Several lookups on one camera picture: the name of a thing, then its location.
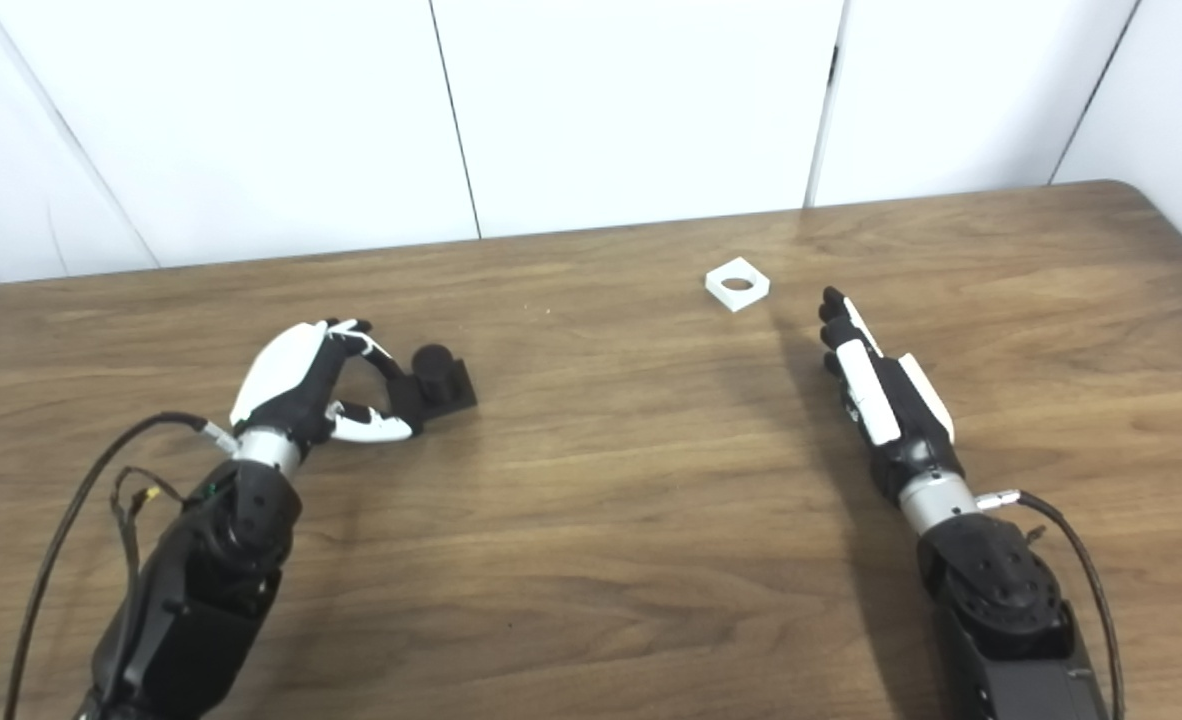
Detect white square piece with hole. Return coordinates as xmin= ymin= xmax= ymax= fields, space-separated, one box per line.
xmin=704 ymin=257 xmax=771 ymax=313

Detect white and black left hand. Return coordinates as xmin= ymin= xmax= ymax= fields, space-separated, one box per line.
xmin=229 ymin=318 xmax=422 ymax=447

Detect white and black right hand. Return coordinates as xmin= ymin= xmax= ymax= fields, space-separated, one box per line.
xmin=817 ymin=287 xmax=963 ymax=502

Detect black peg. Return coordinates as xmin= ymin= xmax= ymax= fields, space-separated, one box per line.
xmin=388 ymin=344 xmax=479 ymax=422

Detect thin left arm wires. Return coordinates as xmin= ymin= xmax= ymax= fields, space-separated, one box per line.
xmin=110 ymin=464 xmax=188 ymax=563

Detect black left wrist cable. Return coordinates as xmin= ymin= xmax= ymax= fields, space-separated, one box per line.
xmin=3 ymin=411 xmax=239 ymax=720

